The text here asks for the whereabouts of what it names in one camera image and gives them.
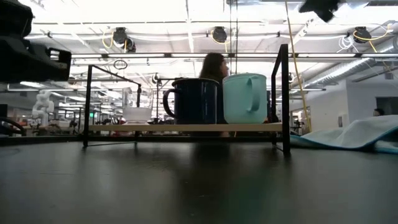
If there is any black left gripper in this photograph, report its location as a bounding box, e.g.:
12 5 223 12
0 35 73 83

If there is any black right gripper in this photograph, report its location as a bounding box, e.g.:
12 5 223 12
298 0 341 23

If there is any clear plastic cup with handle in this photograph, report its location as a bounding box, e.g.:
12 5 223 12
121 88 154 126

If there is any light teal ceramic mug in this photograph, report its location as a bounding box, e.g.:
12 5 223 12
222 73 269 125

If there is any dark blue enamel mug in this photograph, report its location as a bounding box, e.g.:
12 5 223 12
162 77 220 125

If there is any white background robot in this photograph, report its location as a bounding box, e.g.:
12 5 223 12
31 90 55 128

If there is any person with long hair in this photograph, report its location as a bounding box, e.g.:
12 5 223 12
198 52 231 138

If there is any light teal cloth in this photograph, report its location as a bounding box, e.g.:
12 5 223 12
290 114 398 155

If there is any long ceiling light strip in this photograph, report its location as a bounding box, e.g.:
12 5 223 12
71 52 398 58

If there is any black ceiling cable reel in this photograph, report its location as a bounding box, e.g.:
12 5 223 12
112 27 128 44
353 26 373 44
124 37 137 54
211 26 228 44

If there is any black curved cable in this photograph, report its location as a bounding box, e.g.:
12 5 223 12
0 117 27 137

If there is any yellow hanging cable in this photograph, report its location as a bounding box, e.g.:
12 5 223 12
284 0 313 133

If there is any dark wall window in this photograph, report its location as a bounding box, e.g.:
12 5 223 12
376 96 398 117

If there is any wooden shelf with black frame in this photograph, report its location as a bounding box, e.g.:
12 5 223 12
83 44 291 157

